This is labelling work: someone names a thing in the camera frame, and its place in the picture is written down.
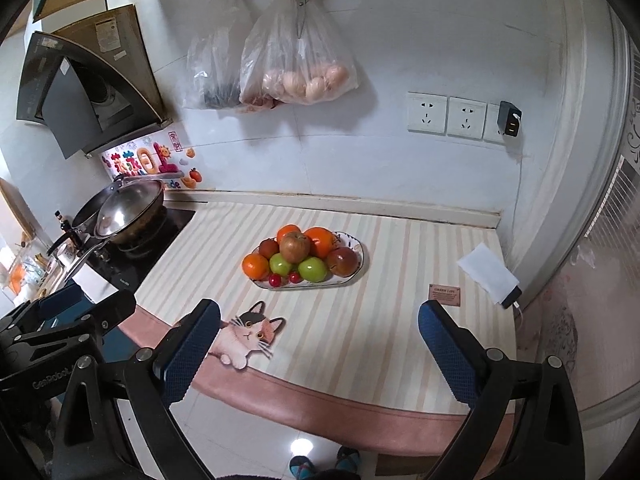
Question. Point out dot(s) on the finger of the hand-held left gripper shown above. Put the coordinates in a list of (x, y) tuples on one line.
[(114, 307), (30, 316)]

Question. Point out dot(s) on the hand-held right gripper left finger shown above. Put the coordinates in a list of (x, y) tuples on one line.
[(192, 350)]

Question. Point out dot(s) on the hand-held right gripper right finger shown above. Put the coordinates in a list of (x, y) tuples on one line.
[(447, 350)]

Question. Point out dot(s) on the small orange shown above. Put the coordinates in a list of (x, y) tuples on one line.
[(255, 266), (287, 231)]

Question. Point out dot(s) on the cherry tomato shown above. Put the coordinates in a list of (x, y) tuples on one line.
[(274, 280), (295, 278)]

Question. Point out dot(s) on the oval patterned white plate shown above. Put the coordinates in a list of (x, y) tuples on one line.
[(357, 275)]

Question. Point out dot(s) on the small dark red apple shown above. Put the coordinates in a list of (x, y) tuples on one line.
[(268, 248)]

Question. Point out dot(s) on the green apple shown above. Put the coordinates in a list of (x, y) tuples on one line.
[(280, 264), (312, 270)]

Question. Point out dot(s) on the brown label patch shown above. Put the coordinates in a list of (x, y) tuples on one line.
[(445, 294)]

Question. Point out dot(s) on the black stove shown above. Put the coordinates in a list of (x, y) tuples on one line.
[(145, 255)]

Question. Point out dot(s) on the striped tablecloth with cat print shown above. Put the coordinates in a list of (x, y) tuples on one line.
[(380, 320)]

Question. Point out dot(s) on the black power bank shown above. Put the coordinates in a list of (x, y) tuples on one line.
[(512, 297)]

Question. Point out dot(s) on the white folded paper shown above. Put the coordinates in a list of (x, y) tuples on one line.
[(486, 271)]

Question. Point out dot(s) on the steel wok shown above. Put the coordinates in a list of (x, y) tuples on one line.
[(125, 210)]

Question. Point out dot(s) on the dark sauce bottle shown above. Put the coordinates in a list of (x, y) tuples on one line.
[(61, 220)]

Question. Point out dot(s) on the floral lace cloth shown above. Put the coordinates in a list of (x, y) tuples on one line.
[(575, 330)]

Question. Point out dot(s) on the person's blue slipper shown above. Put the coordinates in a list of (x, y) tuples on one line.
[(348, 457), (301, 466)]

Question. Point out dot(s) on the person's dark clothing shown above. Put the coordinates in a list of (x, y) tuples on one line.
[(280, 475)]

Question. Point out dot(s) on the large orange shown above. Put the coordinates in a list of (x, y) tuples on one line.
[(321, 240)]

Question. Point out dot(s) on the black range hood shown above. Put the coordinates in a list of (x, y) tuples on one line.
[(80, 95)]

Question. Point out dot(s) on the black plug adapter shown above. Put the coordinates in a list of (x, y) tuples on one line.
[(510, 119)]

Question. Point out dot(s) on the clear plastic bag dark contents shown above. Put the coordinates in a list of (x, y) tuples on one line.
[(215, 65)]

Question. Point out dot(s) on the plastic bag of eggs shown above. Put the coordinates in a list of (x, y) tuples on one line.
[(295, 60)]

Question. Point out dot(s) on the colourful wall stickers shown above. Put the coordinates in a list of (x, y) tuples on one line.
[(145, 162)]

